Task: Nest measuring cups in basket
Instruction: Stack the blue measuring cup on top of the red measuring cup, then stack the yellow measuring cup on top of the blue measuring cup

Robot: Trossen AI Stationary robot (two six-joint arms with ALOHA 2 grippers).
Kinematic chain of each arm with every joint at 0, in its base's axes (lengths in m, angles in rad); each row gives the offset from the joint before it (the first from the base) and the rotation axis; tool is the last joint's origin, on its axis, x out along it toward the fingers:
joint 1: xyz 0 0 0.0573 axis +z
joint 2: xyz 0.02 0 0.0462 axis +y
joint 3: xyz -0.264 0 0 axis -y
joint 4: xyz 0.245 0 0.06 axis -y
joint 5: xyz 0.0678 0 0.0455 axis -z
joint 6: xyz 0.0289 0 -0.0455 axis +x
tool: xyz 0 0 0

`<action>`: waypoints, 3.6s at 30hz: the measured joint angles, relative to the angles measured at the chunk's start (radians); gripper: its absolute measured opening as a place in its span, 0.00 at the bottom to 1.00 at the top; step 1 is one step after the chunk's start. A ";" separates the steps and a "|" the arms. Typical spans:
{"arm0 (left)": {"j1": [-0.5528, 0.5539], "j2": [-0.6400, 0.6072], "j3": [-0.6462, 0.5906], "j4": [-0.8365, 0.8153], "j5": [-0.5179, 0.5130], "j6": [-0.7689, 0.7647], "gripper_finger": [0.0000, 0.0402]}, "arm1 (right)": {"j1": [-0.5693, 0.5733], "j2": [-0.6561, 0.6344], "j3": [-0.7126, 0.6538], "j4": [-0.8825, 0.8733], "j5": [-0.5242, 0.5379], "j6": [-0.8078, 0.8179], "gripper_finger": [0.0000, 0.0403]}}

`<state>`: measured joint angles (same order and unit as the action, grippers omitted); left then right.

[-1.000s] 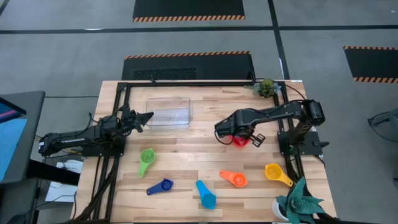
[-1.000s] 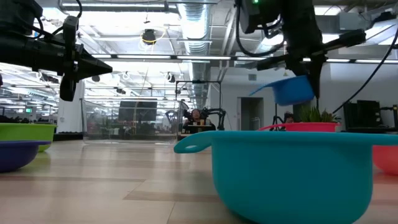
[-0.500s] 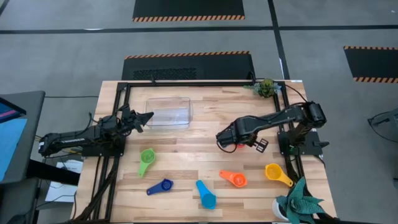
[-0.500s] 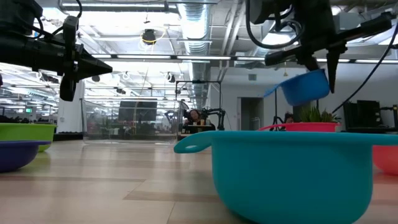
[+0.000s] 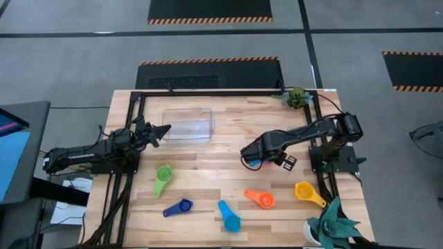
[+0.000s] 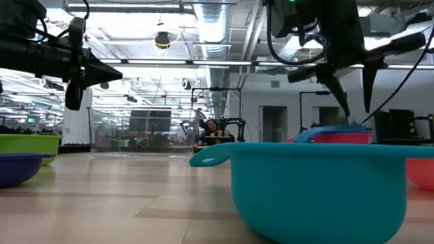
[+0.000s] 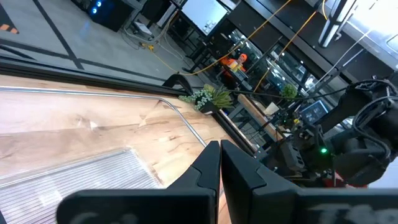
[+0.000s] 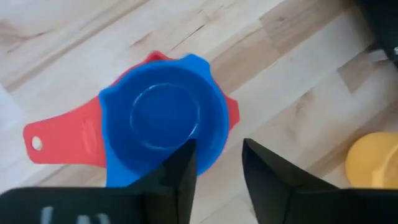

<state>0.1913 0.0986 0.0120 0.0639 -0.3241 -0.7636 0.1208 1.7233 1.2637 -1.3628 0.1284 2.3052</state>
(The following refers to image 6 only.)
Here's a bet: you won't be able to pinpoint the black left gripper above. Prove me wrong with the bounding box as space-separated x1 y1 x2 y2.
0 16 123 111

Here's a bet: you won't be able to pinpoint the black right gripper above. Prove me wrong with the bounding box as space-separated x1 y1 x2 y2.
287 0 427 117

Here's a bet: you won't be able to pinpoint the blue measuring cup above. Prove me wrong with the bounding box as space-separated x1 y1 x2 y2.
293 125 370 143

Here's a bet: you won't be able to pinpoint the green measuring cup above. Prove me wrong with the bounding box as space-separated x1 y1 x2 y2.
0 134 63 166

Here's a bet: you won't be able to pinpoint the teal measuring cup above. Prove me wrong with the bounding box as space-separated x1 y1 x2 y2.
189 142 434 244

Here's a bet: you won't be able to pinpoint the coral orange measuring cup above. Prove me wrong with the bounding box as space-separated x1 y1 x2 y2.
406 157 434 192

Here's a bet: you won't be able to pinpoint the purple measuring cup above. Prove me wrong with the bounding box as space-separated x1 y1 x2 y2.
0 152 57 189

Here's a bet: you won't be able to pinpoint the clear plastic basket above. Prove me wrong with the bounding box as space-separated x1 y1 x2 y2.
88 107 207 159

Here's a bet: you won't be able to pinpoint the dark doorway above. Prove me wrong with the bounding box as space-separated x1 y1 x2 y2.
260 105 289 143
318 106 342 127

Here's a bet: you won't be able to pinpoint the white pillar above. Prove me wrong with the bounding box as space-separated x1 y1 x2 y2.
62 87 93 146

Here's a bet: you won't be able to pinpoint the black desk monitors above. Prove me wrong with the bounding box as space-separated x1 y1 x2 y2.
374 108 418 142

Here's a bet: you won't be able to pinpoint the black table edge strip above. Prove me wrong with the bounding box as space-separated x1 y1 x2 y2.
58 138 434 155

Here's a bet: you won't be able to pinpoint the long ceiling light bar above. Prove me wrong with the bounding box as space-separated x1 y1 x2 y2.
98 59 434 70

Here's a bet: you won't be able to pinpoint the person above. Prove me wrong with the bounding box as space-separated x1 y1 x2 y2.
199 118 235 146

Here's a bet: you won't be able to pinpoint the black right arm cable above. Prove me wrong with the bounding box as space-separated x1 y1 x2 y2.
361 28 434 123

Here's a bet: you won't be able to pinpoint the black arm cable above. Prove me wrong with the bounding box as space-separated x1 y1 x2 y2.
37 0 91 40
361 28 434 123

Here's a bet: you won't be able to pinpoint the black metal gantry frame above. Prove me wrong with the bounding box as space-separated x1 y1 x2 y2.
298 89 348 134
191 87 243 143

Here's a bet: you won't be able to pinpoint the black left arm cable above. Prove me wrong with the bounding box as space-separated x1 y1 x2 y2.
37 0 91 40

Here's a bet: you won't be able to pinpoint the black wall monitor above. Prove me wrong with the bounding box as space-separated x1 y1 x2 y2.
128 110 172 133

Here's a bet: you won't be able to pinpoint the ceiling camera with yellow cable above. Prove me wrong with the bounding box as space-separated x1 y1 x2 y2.
154 30 172 50

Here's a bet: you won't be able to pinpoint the black looped gripper cable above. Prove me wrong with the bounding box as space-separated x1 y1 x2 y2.
266 0 330 66

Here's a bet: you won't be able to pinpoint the silver ribbed air duct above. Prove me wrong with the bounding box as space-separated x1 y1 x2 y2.
193 0 232 119

